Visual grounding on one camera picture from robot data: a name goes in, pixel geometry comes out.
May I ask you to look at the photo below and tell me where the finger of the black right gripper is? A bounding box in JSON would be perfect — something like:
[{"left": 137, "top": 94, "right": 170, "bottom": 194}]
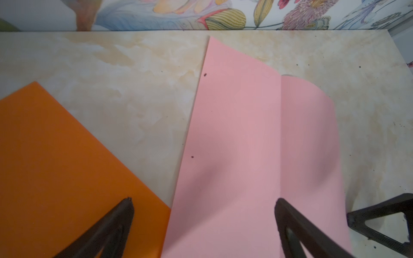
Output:
[{"left": 346, "top": 193, "right": 413, "bottom": 258}]

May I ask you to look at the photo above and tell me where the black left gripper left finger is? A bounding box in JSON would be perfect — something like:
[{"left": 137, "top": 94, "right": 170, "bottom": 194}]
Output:
[{"left": 55, "top": 197, "right": 134, "bottom": 258}]

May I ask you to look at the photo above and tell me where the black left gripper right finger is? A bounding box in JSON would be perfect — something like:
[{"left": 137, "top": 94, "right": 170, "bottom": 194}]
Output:
[{"left": 274, "top": 198, "right": 352, "bottom": 258}]

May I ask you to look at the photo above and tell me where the orange paper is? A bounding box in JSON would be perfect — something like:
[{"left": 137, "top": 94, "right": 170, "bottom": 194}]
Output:
[{"left": 1, "top": 82, "right": 170, "bottom": 258}]

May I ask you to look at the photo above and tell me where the pink paper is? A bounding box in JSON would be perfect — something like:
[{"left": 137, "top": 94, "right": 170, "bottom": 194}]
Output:
[{"left": 162, "top": 38, "right": 351, "bottom": 258}]

